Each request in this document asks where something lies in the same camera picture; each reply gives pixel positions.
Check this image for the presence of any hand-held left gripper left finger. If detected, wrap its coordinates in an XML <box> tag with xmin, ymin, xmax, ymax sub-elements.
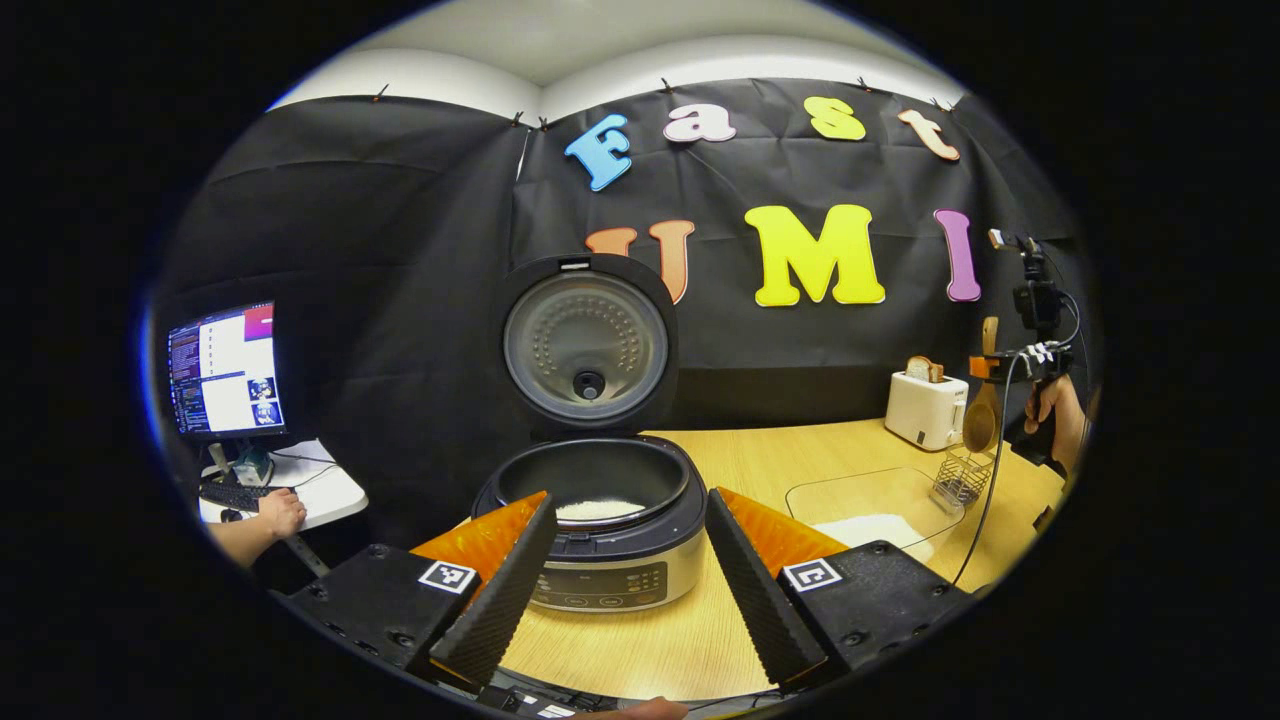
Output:
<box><xmin>283</xmin><ymin>492</ymin><xmax>558</xmax><ymax>694</ymax></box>

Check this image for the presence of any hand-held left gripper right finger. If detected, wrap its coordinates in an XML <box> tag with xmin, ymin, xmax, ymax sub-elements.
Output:
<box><xmin>705</xmin><ymin>487</ymin><xmax>976</xmax><ymax>691</ymax></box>

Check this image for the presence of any wooden spoon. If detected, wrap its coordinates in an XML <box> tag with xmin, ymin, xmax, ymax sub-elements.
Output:
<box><xmin>963</xmin><ymin>316</ymin><xmax>1001</xmax><ymax>456</ymax></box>

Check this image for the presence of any metal wire chopstick holder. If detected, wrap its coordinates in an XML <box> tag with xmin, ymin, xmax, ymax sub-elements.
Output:
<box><xmin>930</xmin><ymin>447</ymin><xmax>993</xmax><ymax>511</ymax></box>

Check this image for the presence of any scooped white rice portion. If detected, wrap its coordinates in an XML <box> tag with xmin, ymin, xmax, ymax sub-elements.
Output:
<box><xmin>555</xmin><ymin>498</ymin><xmax>648</xmax><ymax>521</ymax></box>

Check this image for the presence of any black silver rice cooker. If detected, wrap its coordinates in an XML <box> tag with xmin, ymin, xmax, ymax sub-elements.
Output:
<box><xmin>470</xmin><ymin>253</ymin><xmax>709</xmax><ymax>613</ymax></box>

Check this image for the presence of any white toaster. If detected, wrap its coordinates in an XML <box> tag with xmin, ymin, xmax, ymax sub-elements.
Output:
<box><xmin>885</xmin><ymin>370</ymin><xmax>969</xmax><ymax>451</ymax></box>

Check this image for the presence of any black box with white labels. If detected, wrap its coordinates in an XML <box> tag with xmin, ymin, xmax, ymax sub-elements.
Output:
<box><xmin>478</xmin><ymin>685</ymin><xmax>581</xmax><ymax>720</ymax></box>

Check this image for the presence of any clear glass tray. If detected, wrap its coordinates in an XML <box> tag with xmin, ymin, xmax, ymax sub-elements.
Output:
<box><xmin>785</xmin><ymin>467</ymin><xmax>966</xmax><ymax>562</ymax></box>

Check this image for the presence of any white side table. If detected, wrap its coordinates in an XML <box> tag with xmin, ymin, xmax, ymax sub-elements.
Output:
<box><xmin>198</xmin><ymin>438</ymin><xmax>369</xmax><ymax>576</ymax></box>

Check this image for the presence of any black keyboard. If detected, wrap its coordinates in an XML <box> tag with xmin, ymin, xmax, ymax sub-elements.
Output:
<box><xmin>200</xmin><ymin>482</ymin><xmax>291</xmax><ymax>513</ymax></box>

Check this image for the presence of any computer monitor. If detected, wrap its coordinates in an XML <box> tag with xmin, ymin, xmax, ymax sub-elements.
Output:
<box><xmin>167</xmin><ymin>302</ymin><xmax>286</xmax><ymax>438</ymax></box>

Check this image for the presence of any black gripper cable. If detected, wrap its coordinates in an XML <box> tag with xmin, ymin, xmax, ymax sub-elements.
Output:
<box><xmin>950</xmin><ymin>290</ymin><xmax>1083</xmax><ymax>586</ymax></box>

